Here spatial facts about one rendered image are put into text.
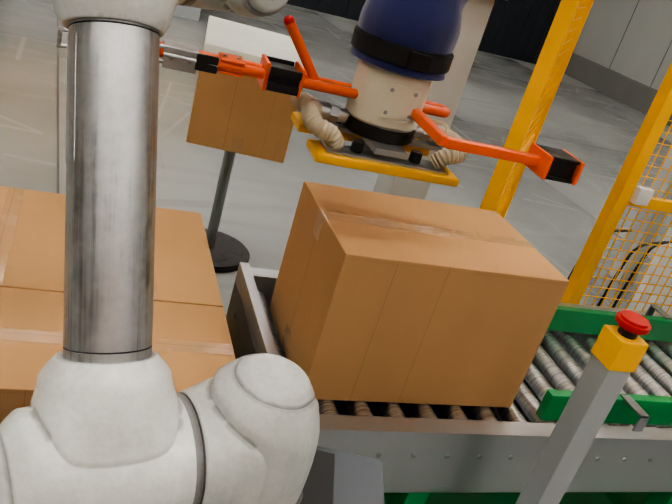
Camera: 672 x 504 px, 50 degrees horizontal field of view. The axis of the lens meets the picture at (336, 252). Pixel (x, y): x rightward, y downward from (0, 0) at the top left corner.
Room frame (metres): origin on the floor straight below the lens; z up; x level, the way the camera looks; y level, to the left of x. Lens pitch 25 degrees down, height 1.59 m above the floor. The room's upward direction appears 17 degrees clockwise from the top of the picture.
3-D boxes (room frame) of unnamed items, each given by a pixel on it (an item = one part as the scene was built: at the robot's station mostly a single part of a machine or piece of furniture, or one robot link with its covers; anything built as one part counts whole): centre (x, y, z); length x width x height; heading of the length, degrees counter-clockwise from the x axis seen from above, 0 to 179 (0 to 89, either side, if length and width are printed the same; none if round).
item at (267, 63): (1.55, 0.23, 1.25); 0.10 x 0.08 x 0.06; 21
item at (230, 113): (3.05, 0.58, 0.82); 0.60 x 0.40 x 0.40; 15
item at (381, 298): (1.72, -0.22, 0.75); 0.60 x 0.40 x 0.40; 113
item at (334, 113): (1.64, -0.01, 1.18); 0.34 x 0.25 x 0.06; 111
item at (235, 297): (1.57, 0.11, 0.48); 0.70 x 0.03 x 0.15; 23
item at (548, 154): (1.50, -0.38, 1.25); 0.09 x 0.08 x 0.05; 21
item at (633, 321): (1.33, -0.61, 1.02); 0.07 x 0.07 x 0.04
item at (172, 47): (1.47, 0.43, 1.24); 0.07 x 0.07 x 0.04; 21
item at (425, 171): (1.55, -0.04, 1.14); 0.34 x 0.10 x 0.05; 111
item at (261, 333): (1.57, 0.11, 0.58); 0.70 x 0.03 x 0.06; 23
